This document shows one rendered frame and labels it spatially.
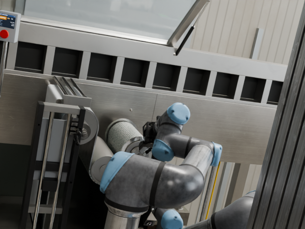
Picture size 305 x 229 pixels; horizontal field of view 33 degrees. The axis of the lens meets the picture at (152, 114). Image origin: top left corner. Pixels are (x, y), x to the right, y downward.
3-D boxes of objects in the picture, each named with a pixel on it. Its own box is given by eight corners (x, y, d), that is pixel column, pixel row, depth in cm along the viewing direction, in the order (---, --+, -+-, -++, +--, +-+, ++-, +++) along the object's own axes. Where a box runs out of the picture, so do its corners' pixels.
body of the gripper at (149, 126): (159, 129, 197) (172, 116, 187) (161, 150, 194) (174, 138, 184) (140, 127, 195) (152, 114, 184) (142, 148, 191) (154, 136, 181)
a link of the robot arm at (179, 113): (166, 116, 168) (174, 96, 172) (154, 129, 177) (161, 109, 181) (188, 127, 169) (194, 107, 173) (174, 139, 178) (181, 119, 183)
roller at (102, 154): (88, 183, 200) (93, 154, 197) (76, 160, 223) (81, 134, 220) (118, 185, 204) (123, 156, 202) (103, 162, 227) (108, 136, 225)
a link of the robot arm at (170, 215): (161, 237, 179) (166, 215, 177) (151, 223, 189) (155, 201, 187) (182, 238, 181) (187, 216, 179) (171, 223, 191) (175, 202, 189)
